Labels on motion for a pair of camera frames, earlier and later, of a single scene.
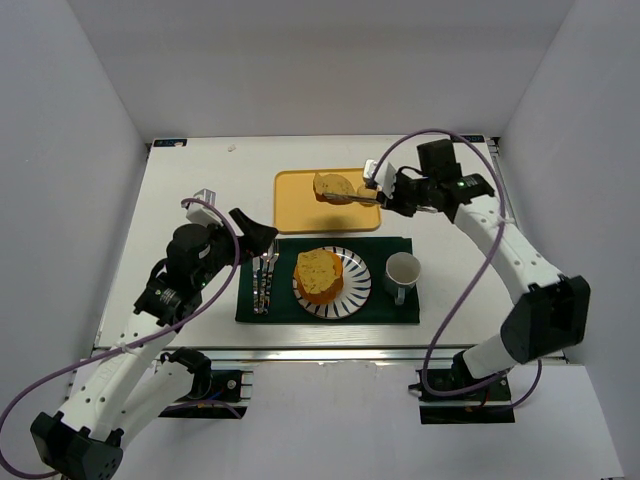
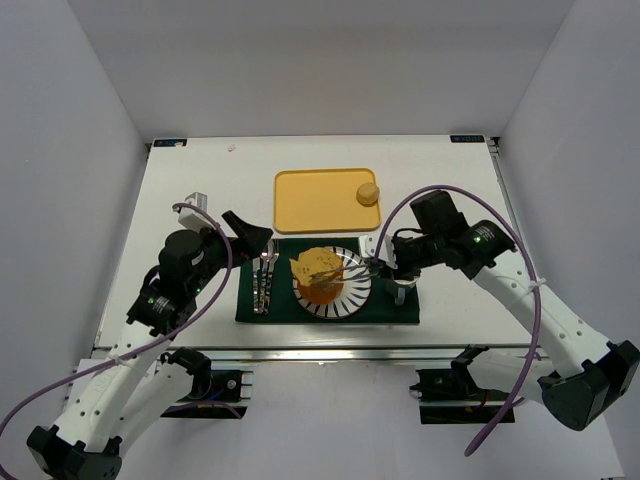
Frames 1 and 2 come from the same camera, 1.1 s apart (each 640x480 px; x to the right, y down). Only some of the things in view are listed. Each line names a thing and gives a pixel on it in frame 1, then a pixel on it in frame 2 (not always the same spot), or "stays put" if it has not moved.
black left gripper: [235, 238] stays put
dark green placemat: [284, 307] stays put
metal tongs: [361, 198] to [367, 269]
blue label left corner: [170, 143] stays put
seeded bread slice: [330, 183] to [314, 261]
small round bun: [367, 193] stays put
